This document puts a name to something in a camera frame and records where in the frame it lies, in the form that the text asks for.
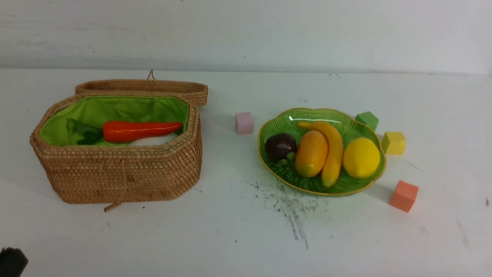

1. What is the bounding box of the purple toy mangosteen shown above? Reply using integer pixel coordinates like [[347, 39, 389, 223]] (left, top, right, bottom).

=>
[[265, 133, 298, 168]]

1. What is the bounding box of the orange yellow toy mango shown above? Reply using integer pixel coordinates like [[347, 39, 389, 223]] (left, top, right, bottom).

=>
[[295, 131, 329, 178]]

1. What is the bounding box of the white toy radish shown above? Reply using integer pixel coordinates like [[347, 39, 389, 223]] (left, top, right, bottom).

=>
[[128, 133, 178, 147]]

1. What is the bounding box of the yellow toy banana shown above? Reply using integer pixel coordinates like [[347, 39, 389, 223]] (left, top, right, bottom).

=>
[[298, 120, 344, 188]]

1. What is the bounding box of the yellow toy lemon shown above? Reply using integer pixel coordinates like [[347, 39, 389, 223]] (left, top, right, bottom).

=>
[[342, 137, 380, 179]]

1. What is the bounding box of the orange toy carrot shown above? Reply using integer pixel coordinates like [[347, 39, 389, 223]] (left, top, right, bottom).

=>
[[70, 118, 183, 145]]

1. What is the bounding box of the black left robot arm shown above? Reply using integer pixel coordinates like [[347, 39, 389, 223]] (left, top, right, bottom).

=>
[[0, 247, 28, 277]]

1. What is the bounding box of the pink foam cube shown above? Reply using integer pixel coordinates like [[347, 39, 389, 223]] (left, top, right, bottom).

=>
[[235, 112, 254, 135]]

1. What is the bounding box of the green leaf-shaped glass plate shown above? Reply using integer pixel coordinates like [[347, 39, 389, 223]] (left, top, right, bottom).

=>
[[257, 107, 387, 197]]

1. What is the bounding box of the green foam cube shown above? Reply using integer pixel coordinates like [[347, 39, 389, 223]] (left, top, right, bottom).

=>
[[355, 112, 379, 131]]

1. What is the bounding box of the woven wicker basket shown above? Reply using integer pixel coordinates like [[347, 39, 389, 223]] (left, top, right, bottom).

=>
[[30, 94, 203, 212]]

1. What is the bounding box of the yellow foam cube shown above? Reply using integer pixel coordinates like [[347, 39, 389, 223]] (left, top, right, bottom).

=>
[[382, 132, 406, 155]]

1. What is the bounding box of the orange foam cube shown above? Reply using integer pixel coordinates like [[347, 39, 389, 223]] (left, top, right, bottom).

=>
[[389, 180, 419, 213]]

